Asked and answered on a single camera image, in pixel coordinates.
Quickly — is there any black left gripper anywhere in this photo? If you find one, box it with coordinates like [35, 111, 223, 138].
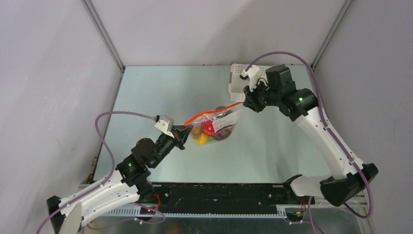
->
[150, 124, 193, 168]

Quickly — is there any brown toy kiwi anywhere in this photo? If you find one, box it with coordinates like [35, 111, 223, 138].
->
[191, 126, 202, 139]

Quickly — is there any clear zip bag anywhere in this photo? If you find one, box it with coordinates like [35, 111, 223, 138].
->
[184, 102, 243, 143]

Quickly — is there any white perforated plastic basket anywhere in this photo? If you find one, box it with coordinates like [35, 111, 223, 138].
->
[228, 63, 270, 102]

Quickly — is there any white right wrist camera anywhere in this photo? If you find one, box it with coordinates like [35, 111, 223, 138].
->
[240, 64, 262, 92]

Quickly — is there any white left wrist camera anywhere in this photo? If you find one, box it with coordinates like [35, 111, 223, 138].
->
[154, 115, 174, 138]

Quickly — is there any dark maroon toy fig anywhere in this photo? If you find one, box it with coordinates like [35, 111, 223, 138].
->
[213, 125, 233, 141]

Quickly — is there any yellow green toy mango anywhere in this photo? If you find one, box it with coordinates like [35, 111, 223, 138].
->
[193, 133, 209, 145]

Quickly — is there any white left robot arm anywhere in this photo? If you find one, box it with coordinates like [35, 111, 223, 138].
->
[47, 124, 193, 234]

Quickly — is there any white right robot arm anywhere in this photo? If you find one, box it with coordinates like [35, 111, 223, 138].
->
[240, 65, 378, 207]

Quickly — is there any grey slotted cable duct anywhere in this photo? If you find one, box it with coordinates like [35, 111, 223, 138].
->
[102, 206, 287, 218]

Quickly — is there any red toy wax apple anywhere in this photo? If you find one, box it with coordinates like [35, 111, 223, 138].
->
[201, 120, 215, 137]

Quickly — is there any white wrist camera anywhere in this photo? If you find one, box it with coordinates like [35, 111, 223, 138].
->
[240, 64, 262, 92]
[154, 115, 174, 138]

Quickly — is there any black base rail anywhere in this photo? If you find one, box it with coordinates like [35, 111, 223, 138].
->
[138, 182, 309, 214]

